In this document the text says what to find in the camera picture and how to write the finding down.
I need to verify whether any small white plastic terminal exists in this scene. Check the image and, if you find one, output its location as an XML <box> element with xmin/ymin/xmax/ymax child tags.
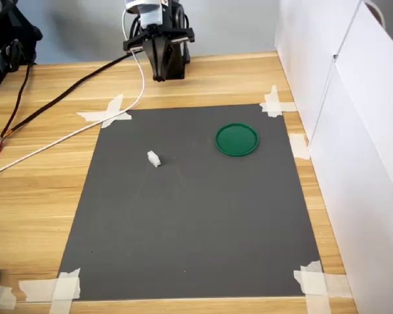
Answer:
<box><xmin>147</xmin><ymin>150</ymin><xmax>162</xmax><ymax>168</ymax></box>

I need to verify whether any round green lid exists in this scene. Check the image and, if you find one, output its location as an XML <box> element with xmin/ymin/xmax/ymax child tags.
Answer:
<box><xmin>215</xmin><ymin>122</ymin><xmax>260</xmax><ymax>158</ymax></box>

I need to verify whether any white masking tape piece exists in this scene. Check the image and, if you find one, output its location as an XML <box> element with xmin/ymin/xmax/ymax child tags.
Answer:
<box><xmin>288</xmin><ymin>133</ymin><xmax>312</xmax><ymax>160</ymax></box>
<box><xmin>76</xmin><ymin>94</ymin><xmax>132</xmax><ymax>129</ymax></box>
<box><xmin>18</xmin><ymin>268</ymin><xmax>82</xmax><ymax>314</ymax></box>
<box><xmin>0</xmin><ymin>283</ymin><xmax>18</xmax><ymax>310</ymax></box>
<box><xmin>293</xmin><ymin>260</ymin><xmax>353</xmax><ymax>314</ymax></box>
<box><xmin>259</xmin><ymin>85</ymin><xmax>297</xmax><ymax>118</ymax></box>

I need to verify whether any white partition panel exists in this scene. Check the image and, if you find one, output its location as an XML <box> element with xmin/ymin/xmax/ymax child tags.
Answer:
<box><xmin>274</xmin><ymin>0</ymin><xmax>362</xmax><ymax>148</ymax></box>
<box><xmin>309</xmin><ymin>0</ymin><xmax>393</xmax><ymax>314</ymax></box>

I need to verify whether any black equipment unit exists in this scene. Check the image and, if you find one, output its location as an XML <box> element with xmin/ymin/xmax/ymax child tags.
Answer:
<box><xmin>0</xmin><ymin>0</ymin><xmax>43</xmax><ymax>88</ymax></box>

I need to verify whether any dark grey mat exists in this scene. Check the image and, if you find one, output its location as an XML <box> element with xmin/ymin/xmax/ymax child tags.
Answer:
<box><xmin>57</xmin><ymin>103</ymin><xmax>324</xmax><ymax>302</ymax></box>

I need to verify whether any white camera cable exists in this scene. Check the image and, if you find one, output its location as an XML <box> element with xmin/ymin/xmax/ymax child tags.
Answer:
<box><xmin>0</xmin><ymin>9</ymin><xmax>146</xmax><ymax>180</ymax></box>

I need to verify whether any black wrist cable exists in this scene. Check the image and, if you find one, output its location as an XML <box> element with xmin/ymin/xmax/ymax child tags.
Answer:
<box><xmin>130</xmin><ymin>14</ymin><xmax>143</xmax><ymax>42</ymax></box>

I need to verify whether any black braided cable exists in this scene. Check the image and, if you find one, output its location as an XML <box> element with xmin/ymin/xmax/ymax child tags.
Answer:
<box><xmin>0</xmin><ymin>61</ymin><xmax>33</xmax><ymax>140</ymax></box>
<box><xmin>0</xmin><ymin>52</ymin><xmax>134</xmax><ymax>161</ymax></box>

